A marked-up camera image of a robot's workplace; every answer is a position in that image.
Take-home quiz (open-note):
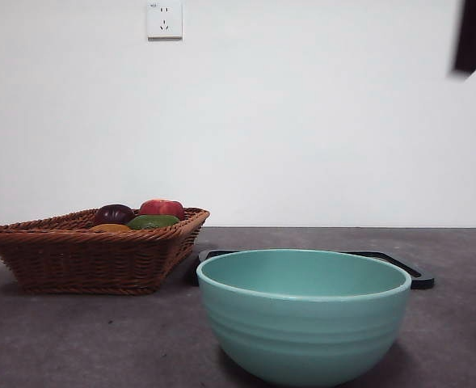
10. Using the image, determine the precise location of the yellow-orange kiwifruit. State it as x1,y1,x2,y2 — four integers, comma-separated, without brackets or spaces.
90,223,133,233

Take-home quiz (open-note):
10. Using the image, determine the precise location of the teal ribbed bowl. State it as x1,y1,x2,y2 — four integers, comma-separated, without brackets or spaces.
196,248,413,386

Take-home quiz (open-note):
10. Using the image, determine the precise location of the green avocado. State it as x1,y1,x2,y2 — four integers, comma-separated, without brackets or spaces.
126,214,181,231

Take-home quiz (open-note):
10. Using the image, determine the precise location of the dark purple fruit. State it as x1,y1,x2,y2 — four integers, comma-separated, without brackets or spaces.
93,204,136,227

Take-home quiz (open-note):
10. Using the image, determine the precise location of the white wall socket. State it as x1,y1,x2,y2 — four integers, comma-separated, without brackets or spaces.
147,1,183,40

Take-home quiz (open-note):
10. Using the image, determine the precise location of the brown wicker basket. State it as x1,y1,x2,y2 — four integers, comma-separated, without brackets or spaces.
0,206,211,295

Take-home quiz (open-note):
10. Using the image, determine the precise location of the red apple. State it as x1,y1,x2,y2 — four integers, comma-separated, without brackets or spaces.
138,198,185,221

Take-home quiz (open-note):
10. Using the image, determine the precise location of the dark rectangular tray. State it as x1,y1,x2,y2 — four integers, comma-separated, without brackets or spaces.
187,249,436,290

